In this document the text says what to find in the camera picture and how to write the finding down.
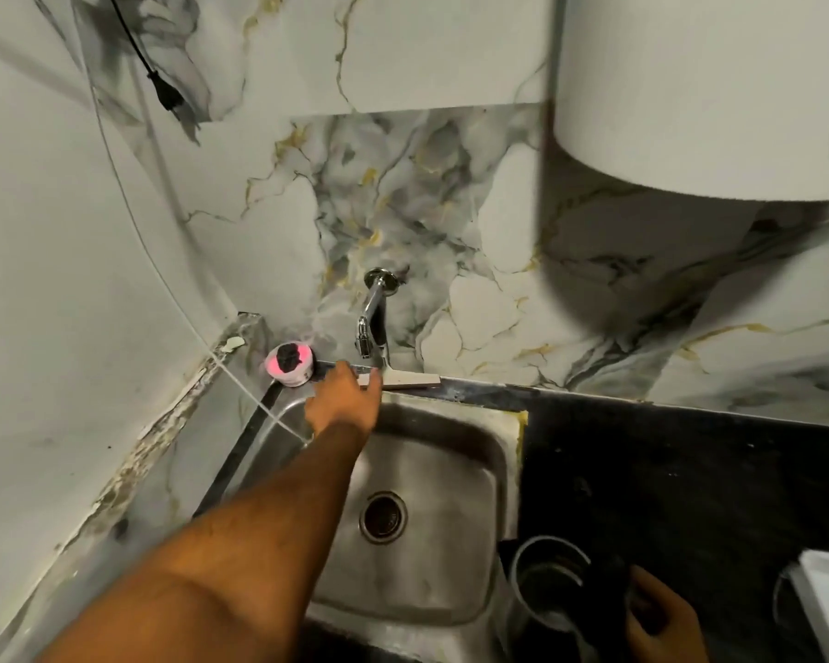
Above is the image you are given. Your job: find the person's right hand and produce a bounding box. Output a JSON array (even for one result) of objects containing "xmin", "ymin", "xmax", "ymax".
[{"xmin": 625, "ymin": 564, "xmax": 711, "ymax": 663}]

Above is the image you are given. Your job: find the person's left hand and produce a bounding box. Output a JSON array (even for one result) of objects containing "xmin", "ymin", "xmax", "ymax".
[{"xmin": 304, "ymin": 360, "xmax": 386, "ymax": 440}]

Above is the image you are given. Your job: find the person's left forearm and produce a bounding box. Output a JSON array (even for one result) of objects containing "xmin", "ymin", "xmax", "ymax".
[{"xmin": 38, "ymin": 421, "xmax": 374, "ymax": 663}]

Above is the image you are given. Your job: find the pink round soap tub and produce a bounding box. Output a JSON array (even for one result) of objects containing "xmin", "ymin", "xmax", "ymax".
[{"xmin": 263, "ymin": 342, "xmax": 316, "ymax": 390}]

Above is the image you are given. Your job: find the stainless steel sink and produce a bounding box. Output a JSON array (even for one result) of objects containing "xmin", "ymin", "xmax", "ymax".
[{"xmin": 193, "ymin": 390, "xmax": 530, "ymax": 663}]

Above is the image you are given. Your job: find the round sink drain strainer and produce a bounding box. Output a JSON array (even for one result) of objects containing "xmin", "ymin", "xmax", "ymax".
[{"xmin": 359, "ymin": 491, "xmax": 409, "ymax": 545}]

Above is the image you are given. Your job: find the white cylindrical water heater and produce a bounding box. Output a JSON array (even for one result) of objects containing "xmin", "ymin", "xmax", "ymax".
[{"xmin": 551, "ymin": 0, "xmax": 829, "ymax": 202}]

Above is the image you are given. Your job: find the chrome wall faucet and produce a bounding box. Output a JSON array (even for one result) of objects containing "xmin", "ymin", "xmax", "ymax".
[{"xmin": 356, "ymin": 268, "xmax": 406, "ymax": 372}]

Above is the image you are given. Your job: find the thin white wire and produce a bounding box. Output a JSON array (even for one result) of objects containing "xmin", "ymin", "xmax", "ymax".
[{"xmin": 86, "ymin": 55, "xmax": 315, "ymax": 446}]

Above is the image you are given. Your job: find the black cable with plug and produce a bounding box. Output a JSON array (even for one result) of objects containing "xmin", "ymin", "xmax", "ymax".
[{"xmin": 106, "ymin": 0, "xmax": 185, "ymax": 119}]

